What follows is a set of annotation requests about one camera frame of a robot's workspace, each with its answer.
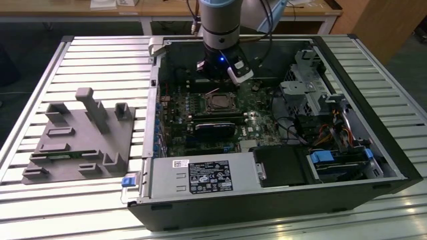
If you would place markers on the metal locking lever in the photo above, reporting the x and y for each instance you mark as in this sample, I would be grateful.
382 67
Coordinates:
213 91
221 110

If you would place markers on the silver CPU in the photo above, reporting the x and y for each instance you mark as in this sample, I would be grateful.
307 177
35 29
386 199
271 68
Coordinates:
223 102

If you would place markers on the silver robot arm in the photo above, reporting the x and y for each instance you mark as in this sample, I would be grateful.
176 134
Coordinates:
217 27

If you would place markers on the black RAM slots row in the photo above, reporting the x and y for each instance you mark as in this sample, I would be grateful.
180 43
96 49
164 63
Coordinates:
216 118
200 88

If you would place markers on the black graphics card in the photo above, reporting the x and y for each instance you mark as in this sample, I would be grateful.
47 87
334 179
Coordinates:
213 130

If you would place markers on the gray metal drive cage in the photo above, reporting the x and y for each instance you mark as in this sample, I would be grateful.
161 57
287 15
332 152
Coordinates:
296 90

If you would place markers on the green motherboard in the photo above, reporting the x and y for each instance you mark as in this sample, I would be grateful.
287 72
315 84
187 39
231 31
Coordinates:
263 125

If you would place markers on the silver heat sink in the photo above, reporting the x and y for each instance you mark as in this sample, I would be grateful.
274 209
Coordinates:
249 145

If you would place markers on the small white box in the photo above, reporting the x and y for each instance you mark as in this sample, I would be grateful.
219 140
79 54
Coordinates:
127 2

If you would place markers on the black plastic shroud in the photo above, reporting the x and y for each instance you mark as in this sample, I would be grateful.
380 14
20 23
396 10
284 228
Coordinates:
283 165

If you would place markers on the gray power supply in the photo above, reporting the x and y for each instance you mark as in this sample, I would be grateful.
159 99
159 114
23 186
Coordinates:
167 175

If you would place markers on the blue disk carrier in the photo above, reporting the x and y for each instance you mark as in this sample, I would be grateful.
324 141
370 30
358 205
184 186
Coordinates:
322 157

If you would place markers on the gray parts rack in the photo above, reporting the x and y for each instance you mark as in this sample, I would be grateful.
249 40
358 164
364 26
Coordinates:
83 140

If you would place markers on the wooden desk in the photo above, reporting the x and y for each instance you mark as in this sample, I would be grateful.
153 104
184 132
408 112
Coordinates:
67 11

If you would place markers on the brown wooden cabinet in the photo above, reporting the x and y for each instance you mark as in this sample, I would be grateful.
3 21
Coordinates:
383 25

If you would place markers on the blue case latch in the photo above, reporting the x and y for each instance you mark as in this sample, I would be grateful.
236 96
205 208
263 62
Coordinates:
129 181

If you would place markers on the blue plastic clip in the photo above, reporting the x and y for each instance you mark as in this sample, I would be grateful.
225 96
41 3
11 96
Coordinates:
368 153

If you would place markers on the green RAM stick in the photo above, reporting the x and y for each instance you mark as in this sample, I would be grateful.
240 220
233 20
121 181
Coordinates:
63 156

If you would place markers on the black open PC case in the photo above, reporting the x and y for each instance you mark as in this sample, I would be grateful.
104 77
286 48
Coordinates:
267 210

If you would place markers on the small gray wrist camera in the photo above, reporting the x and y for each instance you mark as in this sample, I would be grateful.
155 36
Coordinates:
200 66

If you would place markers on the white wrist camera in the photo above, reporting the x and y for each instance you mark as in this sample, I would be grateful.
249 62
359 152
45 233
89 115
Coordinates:
240 72

